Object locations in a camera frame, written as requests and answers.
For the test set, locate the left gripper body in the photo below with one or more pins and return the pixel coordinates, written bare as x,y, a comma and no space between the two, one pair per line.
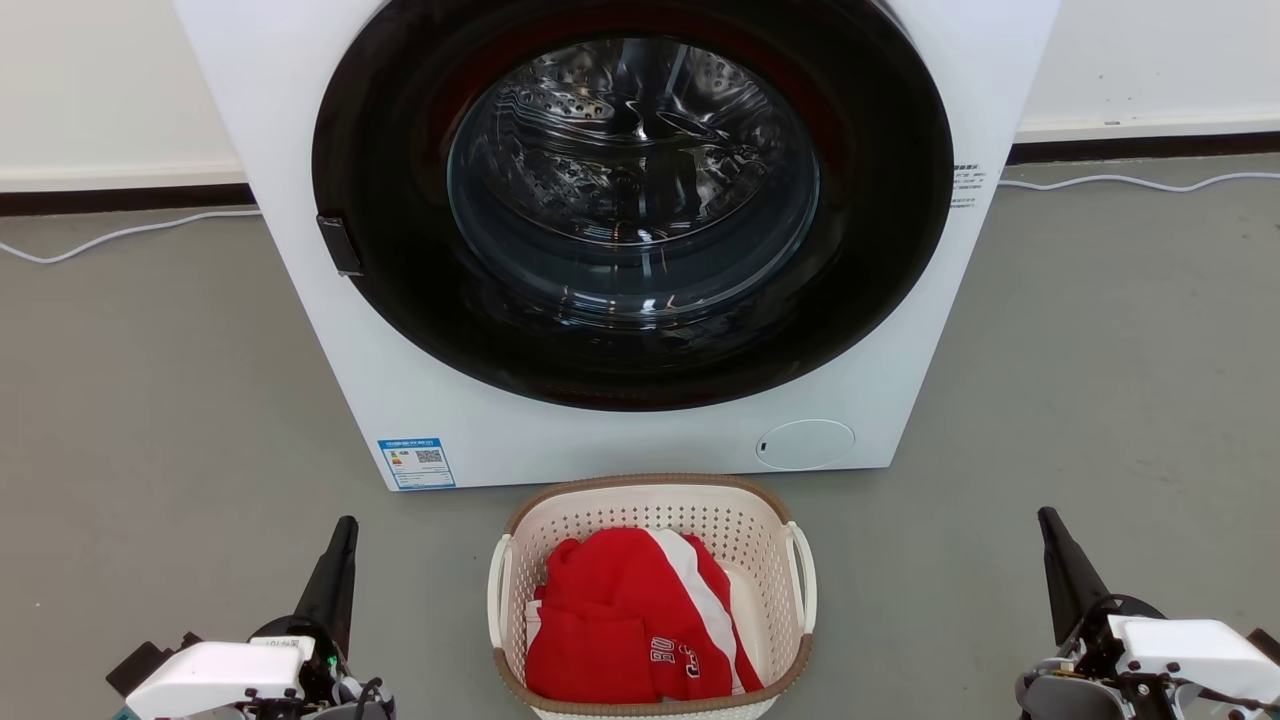
325,680

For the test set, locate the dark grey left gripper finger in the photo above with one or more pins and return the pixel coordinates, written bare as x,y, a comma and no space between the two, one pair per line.
318,598
342,605

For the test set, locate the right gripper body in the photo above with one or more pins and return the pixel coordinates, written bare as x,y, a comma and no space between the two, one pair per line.
1080,680

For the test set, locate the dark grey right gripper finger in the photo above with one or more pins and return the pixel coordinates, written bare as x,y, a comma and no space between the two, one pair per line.
1088,590
1062,590

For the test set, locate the cream perforated plastic laundry basket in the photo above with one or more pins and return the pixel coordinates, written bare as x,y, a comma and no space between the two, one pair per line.
640,510

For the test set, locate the blue energy label sticker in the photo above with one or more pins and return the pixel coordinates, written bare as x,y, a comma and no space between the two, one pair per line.
417,463

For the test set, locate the red and white garment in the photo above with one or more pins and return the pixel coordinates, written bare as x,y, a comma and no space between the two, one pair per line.
600,630

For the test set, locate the round white filter cover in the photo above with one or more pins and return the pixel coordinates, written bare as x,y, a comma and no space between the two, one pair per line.
805,445

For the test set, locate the round black washing machine door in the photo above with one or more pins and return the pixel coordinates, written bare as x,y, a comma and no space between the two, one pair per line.
400,300

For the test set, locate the white front-load washing machine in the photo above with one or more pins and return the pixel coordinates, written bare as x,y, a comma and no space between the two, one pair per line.
640,440

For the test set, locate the white text sticker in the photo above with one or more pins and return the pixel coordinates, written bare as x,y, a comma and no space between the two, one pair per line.
966,186

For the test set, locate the perforated steel washer drum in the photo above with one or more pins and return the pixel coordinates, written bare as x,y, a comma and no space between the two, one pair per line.
630,150

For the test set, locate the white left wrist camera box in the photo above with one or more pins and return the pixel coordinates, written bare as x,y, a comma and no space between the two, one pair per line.
215,675

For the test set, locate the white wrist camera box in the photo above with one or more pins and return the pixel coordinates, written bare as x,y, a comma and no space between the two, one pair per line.
215,675
1190,655

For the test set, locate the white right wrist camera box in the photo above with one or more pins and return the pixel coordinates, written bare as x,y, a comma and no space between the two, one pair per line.
1190,655

